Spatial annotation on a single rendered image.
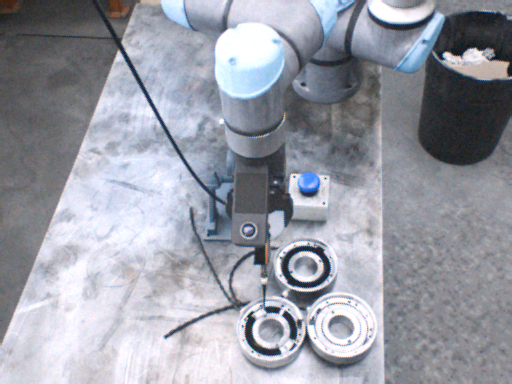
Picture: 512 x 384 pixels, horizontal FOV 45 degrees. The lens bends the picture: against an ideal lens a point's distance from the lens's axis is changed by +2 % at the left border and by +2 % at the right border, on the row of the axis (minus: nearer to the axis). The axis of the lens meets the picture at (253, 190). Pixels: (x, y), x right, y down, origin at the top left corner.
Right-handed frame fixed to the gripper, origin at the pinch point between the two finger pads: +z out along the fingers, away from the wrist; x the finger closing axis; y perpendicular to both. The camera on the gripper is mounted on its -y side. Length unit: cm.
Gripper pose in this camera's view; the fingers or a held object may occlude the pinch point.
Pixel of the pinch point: (262, 238)
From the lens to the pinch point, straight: 93.1
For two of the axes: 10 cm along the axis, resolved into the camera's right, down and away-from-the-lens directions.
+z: 0.6, 6.1, 7.9
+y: 0.7, -7.9, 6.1
